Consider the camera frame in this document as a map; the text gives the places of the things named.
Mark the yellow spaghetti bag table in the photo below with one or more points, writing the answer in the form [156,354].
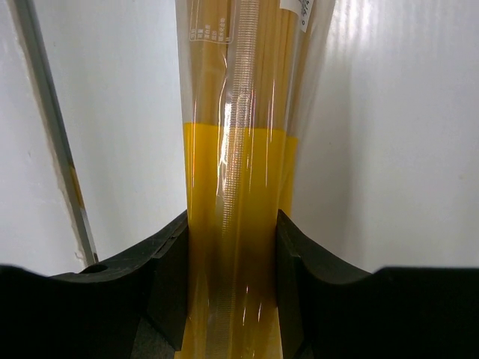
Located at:
[248,74]

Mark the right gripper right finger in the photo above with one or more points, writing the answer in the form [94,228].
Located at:
[329,308]

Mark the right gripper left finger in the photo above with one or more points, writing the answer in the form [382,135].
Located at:
[132,305]

